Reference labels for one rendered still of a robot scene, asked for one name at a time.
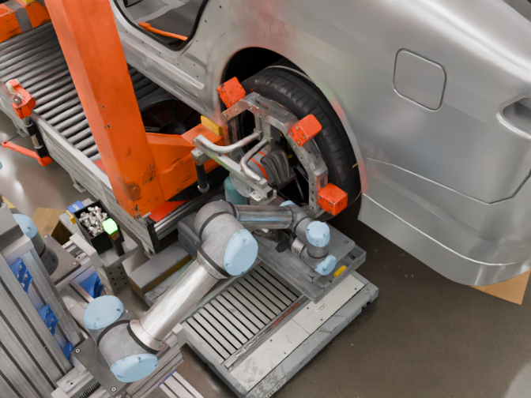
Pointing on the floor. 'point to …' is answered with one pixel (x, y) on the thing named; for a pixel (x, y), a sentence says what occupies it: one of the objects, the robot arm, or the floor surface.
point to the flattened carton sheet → (508, 288)
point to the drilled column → (114, 278)
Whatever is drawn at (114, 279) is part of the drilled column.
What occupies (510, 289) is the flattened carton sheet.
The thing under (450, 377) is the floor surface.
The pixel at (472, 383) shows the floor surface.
